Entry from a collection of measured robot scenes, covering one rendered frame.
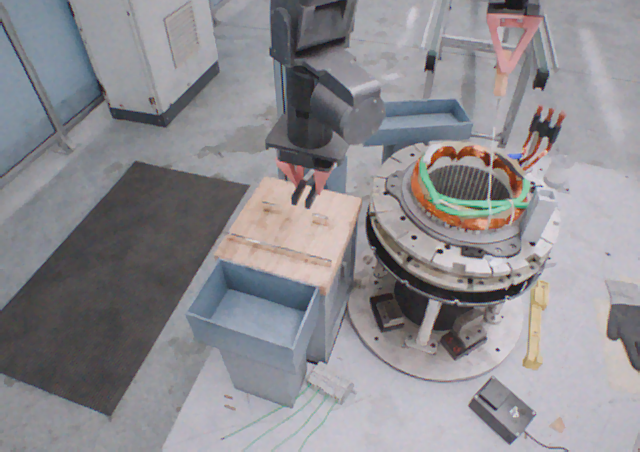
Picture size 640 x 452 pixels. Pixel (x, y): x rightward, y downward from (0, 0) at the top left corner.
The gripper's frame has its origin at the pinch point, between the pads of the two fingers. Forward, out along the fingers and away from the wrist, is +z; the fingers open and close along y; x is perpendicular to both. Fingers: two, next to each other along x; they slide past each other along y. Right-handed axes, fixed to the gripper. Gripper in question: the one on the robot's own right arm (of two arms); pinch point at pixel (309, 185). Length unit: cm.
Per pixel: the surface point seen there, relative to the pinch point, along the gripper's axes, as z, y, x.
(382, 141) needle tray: 15.8, 5.0, 33.3
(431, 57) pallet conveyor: 48, 7, 139
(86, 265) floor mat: 123, -123, 32
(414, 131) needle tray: 13.6, 11.2, 36.4
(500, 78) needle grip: -14.1, 22.1, 14.9
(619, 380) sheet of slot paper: 38, 63, 5
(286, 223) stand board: 12.0, -4.7, 1.7
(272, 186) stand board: 12.5, -10.6, 9.4
